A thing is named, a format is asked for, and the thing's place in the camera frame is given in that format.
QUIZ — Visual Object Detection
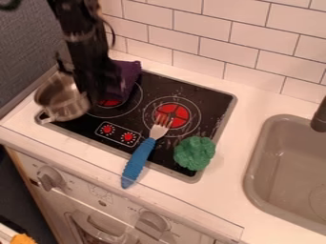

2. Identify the green toy broccoli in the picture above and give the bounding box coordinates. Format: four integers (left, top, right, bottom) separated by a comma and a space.
172, 135, 218, 173

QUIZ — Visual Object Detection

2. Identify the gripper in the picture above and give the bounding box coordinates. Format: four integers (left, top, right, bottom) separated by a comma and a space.
72, 58, 128, 105

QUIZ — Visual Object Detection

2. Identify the toy stove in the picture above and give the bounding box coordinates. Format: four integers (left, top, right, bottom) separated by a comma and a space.
34, 68, 240, 185

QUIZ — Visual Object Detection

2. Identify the silver pot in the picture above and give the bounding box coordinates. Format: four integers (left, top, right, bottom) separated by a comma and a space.
32, 71, 93, 126

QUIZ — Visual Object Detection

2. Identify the blue handled fork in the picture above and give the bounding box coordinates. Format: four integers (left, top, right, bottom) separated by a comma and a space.
119, 113, 173, 191

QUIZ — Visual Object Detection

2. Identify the tap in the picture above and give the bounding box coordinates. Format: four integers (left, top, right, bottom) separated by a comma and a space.
309, 94, 326, 133

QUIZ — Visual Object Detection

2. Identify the toy sink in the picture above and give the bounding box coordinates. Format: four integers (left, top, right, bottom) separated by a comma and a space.
241, 113, 326, 236

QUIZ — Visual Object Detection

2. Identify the purple cloth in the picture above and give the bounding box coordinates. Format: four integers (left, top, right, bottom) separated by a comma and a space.
103, 60, 144, 102

